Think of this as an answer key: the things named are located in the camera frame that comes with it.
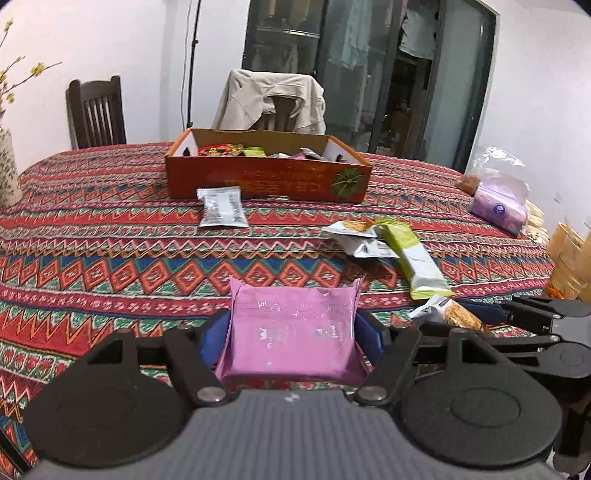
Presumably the orange cardboard snack box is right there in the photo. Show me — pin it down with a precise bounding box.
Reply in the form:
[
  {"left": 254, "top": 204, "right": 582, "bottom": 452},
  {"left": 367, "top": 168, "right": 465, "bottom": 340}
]
[{"left": 164, "top": 129, "right": 372, "bottom": 204}]

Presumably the yellow flower sprig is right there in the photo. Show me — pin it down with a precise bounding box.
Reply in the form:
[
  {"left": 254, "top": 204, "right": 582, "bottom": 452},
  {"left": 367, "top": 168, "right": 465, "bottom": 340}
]
[{"left": 0, "top": 17, "right": 62, "bottom": 123}]

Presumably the white cracker packet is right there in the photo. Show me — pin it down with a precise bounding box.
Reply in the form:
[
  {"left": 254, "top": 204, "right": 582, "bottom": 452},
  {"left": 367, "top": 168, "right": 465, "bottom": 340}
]
[{"left": 322, "top": 220, "right": 399, "bottom": 259}]

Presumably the small floral ceramic vase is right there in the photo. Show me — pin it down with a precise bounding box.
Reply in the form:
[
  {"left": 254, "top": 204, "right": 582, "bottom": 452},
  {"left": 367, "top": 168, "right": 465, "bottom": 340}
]
[{"left": 0, "top": 129, "right": 23, "bottom": 209}]

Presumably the pink snack packet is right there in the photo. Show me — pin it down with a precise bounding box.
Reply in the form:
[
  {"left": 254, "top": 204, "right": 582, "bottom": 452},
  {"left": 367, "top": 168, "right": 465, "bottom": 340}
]
[{"left": 215, "top": 278, "right": 366, "bottom": 385}]

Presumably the clear plastic bag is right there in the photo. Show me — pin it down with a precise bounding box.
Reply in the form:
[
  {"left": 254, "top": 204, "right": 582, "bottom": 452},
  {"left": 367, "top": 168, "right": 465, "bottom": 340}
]
[{"left": 456, "top": 145, "right": 526, "bottom": 196}]

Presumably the studio light on stand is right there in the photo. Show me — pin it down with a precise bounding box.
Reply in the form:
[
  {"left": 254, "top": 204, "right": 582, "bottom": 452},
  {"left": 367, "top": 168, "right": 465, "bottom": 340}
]
[{"left": 185, "top": 0, "right": 202, "bottom": 129}]

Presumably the silver white snack packet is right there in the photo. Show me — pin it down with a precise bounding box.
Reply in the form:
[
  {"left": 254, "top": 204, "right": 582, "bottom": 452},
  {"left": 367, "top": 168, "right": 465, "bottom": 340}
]
[{"left": 197, "top": 186, "right": 249, "bottom": 228}]

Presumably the purple tissue pack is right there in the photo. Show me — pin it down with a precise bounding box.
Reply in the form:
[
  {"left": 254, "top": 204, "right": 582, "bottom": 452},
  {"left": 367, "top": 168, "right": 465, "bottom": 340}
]
[{"left": 469, "top": 173, "right": 530, "bottom": 237}]

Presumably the chair with beige jacket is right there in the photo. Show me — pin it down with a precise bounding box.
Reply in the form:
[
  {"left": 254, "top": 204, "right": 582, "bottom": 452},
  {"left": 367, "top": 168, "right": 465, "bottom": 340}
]
[{"left": 211, "top": 68, "right": 328, "bottom": 136}]

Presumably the green white snack bar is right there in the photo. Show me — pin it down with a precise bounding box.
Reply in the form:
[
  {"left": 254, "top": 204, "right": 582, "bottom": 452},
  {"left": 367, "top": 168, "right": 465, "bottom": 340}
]
[{"left": 377, "top": 219, "right": 454, "bottom": 301}]

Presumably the colourful red snack bag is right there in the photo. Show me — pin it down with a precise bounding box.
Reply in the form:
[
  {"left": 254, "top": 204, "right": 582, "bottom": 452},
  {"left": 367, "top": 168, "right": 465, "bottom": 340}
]
[{"left": 198, "top": 143, "right": 243, "bottom": 157}]

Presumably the colourful patterned tablecloth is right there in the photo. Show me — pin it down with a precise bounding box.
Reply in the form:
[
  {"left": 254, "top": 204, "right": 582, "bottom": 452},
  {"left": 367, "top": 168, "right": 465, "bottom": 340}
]
[{"left": 1, "top": 144, "right": 552, "bottom": 463}]

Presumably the glass of tea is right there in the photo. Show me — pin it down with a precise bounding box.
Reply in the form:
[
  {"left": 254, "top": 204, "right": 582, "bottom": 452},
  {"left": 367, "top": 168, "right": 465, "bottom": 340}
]
[{"left": 544, "top": 222, "right": 590, "bottom": 304}]

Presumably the black framed glass door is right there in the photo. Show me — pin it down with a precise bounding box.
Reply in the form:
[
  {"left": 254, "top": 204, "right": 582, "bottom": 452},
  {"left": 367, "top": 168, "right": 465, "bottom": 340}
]
[{"left": 242, "top": 0, "right": 497, "bottom": 171}]

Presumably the beige jacket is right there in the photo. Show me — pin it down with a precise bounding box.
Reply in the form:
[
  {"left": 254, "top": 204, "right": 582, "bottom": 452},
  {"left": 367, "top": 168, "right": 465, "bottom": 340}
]
[{"left": 211, "top": 68, "right": 328, "bottom": 136}]

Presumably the dark wooden chair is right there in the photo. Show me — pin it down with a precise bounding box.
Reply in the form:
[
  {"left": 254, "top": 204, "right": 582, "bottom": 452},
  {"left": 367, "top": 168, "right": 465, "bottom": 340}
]
[{"left": 65, "top": 75, "right": 126, "bottom": 149}]

